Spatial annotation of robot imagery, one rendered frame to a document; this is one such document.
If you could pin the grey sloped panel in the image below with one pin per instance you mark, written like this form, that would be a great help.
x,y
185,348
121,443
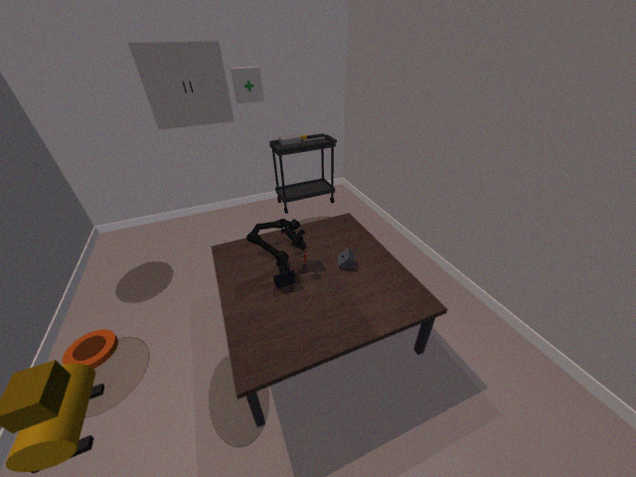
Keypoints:
x,y
346,259

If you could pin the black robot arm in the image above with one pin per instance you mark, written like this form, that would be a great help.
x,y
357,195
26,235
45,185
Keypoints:
x,y
281,256

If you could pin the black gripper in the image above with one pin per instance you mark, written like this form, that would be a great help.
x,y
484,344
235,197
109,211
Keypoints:
x,y
297,242

